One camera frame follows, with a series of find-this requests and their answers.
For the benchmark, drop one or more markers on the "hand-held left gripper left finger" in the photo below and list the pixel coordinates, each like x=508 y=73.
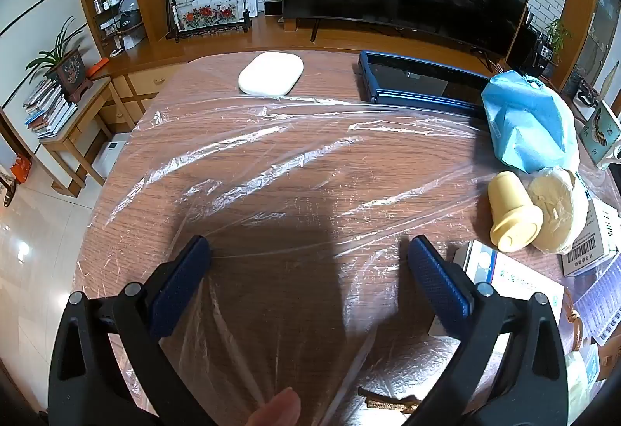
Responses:
x=182 y=290

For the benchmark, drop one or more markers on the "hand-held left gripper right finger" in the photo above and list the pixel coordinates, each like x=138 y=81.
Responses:
x=439 y=290

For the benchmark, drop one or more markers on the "white blue medicine box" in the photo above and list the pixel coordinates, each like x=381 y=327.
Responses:
x=514 y=280

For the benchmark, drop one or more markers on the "clear blue-labelled plastic box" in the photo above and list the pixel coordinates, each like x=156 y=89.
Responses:
x=584 y=377

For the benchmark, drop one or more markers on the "small yellow cup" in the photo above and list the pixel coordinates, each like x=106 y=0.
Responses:
x=512 y=212

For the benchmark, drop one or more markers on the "beige crumpled wad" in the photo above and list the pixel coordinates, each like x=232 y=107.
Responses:
x=558 y=207

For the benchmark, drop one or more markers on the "white floor appliance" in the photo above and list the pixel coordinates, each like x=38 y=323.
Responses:
x=109 y=159

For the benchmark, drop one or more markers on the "red blue medicine box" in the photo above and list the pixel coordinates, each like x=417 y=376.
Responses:
x=592 y=241

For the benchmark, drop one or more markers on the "clear plastic sheet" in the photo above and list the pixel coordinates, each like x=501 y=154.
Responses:
x=291 y=164

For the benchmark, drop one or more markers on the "light blue plastic bag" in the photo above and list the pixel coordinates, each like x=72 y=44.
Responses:
x=529 y=125

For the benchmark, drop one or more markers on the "orange bag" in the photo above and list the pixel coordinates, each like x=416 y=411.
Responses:
x=20 y=166

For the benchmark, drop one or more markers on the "blue rectangular tray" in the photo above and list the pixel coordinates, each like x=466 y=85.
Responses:
x=412 y=79

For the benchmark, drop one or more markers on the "wooden side table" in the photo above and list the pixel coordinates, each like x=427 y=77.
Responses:
x=97 y=90

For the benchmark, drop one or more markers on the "stack of books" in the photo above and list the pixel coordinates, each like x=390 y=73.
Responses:
x=48 y=110

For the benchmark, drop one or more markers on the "white oval case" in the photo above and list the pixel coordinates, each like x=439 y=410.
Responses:
x=271 y=72

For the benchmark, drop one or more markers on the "small orange object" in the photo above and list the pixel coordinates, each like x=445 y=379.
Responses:
x=99 y=65

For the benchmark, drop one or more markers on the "potted plant in dark pot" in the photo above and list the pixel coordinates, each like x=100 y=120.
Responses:
x=73 y=69

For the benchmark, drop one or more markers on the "wooden television stand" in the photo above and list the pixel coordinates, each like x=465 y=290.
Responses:
x=218 y=45

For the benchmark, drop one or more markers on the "black appliance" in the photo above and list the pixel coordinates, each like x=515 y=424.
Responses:
x=538 y=50

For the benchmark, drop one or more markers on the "flower glass panel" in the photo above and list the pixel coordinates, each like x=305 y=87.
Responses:
x=208 y=16

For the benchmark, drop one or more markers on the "small green plant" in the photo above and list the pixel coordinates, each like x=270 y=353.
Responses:
x=558 y=30

